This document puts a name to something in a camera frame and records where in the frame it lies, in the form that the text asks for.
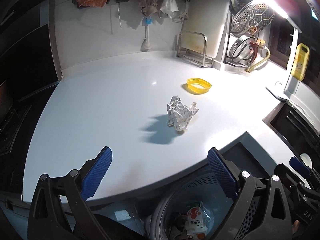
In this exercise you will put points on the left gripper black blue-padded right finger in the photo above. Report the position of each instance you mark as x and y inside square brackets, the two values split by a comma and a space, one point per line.
[260, 209]

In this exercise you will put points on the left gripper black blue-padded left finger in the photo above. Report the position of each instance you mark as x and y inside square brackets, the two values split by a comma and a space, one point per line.
[59, 209]

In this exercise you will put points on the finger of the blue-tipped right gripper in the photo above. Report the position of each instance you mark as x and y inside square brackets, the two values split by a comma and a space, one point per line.
[300, 167]

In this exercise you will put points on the green white milk carton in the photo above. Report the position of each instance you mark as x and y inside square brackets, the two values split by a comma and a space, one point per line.
[196, 221]

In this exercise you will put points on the aluminium foil ball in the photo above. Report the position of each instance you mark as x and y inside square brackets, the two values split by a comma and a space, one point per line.
[179, 115]

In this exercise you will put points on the red white snack wrapper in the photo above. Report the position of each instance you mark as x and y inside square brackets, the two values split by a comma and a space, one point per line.
[196, 236]

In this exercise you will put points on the black cloth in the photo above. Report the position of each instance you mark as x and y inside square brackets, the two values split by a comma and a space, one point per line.
[177, 229]

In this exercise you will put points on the grey perforated trash basket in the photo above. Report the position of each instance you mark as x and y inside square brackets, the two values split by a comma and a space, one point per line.
[202, 187]

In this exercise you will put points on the black sink basin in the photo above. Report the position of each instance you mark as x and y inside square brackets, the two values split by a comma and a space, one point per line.
[294, 129]

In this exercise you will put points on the yellow oil jug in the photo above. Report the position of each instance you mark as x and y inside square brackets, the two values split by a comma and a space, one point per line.
[300, 62]

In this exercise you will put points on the yellow plastic lid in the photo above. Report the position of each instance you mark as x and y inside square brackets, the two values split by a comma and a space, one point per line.
[198, 85]

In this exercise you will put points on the round steel pan lid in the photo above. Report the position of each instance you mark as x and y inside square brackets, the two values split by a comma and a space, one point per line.
[241, 50]

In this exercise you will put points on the perforated steel steamer plate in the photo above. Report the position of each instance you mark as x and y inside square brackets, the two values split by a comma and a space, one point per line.
[252, 18]

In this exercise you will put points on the steel cutting board rack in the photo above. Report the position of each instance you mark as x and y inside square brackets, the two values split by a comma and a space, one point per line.
[194, 52]

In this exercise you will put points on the white dish brush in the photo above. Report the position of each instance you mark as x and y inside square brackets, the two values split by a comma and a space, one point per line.
[146, 44]

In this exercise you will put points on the white cutting board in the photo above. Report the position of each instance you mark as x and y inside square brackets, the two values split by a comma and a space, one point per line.
[207, 17]

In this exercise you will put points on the hanging white peeler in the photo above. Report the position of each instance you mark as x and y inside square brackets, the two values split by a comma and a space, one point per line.
[184, 15]

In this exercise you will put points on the white hanging cloth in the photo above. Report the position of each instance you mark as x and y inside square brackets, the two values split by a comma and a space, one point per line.
[169, 8]

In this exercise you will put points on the brown hanging cloth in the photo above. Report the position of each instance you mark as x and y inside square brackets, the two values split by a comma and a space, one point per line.
[148, 7]

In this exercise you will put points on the black wire dish rack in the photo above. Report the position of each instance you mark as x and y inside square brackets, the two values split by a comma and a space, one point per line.
[263, 52]

